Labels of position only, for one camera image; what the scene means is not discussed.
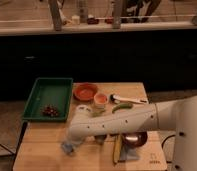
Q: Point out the small pink cup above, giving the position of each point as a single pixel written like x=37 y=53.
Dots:
x=100 y=99

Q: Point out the small metal cup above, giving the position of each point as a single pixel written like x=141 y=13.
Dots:
x=100 y=139

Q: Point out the green cucumber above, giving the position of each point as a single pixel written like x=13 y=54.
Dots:
x=122 y=106

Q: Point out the blue sponge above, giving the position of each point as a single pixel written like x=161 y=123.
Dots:
x=67 y=148

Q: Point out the green plastic tray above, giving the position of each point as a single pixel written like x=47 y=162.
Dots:
x=54 y=92

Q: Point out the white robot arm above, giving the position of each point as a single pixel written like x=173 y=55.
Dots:
x=178 y=115

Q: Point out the grey cloth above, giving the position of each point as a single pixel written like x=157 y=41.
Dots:
x=128 y=154

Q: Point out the yellow banana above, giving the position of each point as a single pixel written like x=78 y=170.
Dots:
x=117 y=149

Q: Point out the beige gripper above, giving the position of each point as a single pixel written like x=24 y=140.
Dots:
x=76 y=142

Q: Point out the dark purple bowl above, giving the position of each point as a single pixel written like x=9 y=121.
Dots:
x=136 y=139

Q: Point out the white handled brush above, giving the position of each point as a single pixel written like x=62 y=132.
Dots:
x=117 y=98

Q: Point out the dark red grape bunch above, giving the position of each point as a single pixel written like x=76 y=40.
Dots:
x=50 y=111

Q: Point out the orange bowl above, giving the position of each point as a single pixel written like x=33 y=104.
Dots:
x=85 y=91

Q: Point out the light green cup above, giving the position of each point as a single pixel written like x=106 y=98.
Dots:
x=98 y=112

